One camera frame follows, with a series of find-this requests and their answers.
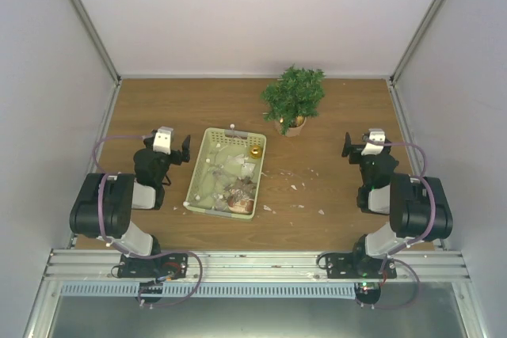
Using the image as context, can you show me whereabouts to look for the white ball string lights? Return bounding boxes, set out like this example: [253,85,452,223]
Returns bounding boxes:
[182,123,254,209]

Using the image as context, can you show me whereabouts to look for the pale green perforated basket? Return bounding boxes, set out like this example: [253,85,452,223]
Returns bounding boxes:
[184,127,268,221]

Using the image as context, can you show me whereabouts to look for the small green christmas tree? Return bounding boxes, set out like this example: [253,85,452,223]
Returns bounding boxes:
[261,65,326,137]

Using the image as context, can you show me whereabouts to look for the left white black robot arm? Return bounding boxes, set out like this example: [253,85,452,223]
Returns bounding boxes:
[69,127,191,278]

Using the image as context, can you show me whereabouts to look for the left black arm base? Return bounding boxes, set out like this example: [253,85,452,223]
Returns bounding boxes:
[111,253,189,281]

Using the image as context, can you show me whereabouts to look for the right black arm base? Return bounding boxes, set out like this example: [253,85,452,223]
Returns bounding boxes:
[316,252,397,279]

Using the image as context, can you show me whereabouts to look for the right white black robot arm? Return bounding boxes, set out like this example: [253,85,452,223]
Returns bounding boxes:
[341,128,453,279]

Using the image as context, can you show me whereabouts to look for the white foil flakes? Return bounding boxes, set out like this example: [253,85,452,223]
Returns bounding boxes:
[163,166,323,226]

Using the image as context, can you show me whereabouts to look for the gold bauble ornament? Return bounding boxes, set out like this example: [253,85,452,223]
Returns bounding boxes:
[249,145,263,159]

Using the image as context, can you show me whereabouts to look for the red white round ornament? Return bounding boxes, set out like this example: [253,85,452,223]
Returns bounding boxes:
[227,197,254,215]

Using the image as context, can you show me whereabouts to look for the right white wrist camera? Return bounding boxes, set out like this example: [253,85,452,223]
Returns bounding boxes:
[361,128,386,156]

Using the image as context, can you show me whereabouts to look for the grey slotted cable duct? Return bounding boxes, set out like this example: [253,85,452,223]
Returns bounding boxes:
[60,281,356,300]

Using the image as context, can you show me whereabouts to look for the aluminium front rail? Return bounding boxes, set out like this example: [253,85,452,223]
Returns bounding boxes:
[44,249,471,283]

